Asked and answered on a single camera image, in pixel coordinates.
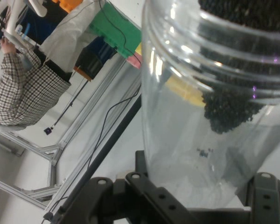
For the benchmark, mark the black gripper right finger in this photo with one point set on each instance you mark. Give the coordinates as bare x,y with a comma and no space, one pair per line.
268,198

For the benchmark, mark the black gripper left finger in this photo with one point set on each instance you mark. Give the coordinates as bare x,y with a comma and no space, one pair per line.
130,200

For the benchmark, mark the clear plastic jar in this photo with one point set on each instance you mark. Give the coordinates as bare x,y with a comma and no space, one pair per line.
177,140

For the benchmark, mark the thin black stand pole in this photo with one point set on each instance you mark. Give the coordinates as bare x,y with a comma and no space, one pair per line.
47,130

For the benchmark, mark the yellow foam block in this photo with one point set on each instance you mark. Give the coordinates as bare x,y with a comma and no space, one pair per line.
184,91

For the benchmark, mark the pink foam block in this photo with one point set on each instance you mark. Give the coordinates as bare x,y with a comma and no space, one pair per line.
135,61

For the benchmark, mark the black crate orange base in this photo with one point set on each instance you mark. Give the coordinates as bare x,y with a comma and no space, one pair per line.
91,60

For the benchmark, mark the person in checked jacket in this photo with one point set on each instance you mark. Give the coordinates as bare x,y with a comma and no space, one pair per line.
25,98

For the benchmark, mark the green foam block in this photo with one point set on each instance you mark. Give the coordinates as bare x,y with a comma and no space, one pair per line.
116,30

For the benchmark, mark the white cloth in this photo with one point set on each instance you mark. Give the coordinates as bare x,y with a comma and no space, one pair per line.
67,35

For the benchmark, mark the large black granules pile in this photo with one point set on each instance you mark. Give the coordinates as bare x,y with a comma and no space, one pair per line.
247,11

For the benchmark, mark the aluminium frame structure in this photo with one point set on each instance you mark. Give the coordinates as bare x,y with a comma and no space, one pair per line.
52,173

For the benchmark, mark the aluminium frame rail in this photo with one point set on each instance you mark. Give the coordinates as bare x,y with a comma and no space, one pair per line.
89,103

